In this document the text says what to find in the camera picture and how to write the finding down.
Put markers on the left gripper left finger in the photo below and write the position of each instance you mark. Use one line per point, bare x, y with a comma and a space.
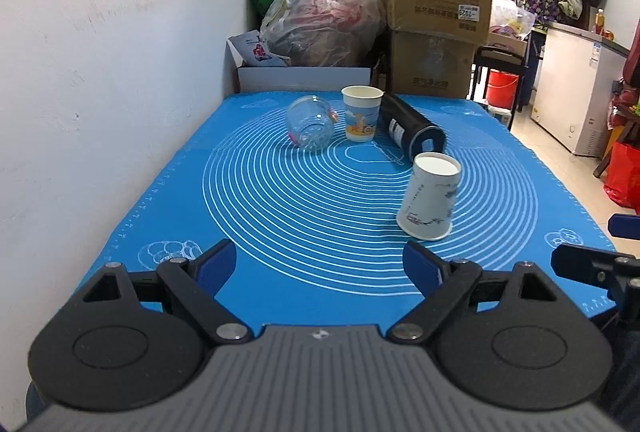
126, 340

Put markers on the white chest freezer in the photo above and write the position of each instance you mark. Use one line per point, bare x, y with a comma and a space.
574, 87

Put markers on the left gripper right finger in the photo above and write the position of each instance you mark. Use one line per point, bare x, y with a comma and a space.
512, 338

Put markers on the lower cardboard box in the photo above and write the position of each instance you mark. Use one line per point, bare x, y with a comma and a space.
425, 65

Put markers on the blue cartoon paper cup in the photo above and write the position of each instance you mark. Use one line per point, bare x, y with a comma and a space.
362, 104

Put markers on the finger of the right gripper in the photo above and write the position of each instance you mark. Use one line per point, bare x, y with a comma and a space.
624, 226
577, 263

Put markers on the black metal stool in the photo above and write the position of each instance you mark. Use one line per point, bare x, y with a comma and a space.
499, 60

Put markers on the white paper cup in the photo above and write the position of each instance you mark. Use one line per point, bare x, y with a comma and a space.
428, 204

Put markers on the red bucket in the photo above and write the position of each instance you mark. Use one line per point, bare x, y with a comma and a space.
501, 89

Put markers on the clear glass cup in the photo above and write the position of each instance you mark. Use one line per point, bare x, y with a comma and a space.
311, 122

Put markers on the clear plastic bag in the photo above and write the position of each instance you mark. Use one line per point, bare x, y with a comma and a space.
323, 32

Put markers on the black cylindrical bottle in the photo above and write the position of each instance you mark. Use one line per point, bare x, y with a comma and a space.
409, 129

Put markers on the blue silicone mat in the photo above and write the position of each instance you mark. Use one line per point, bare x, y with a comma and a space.
316, 237

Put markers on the white open box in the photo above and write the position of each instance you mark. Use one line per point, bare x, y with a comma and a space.
262, 71

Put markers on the red bag on floor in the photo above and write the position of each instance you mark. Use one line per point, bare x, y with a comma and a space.
622, 181

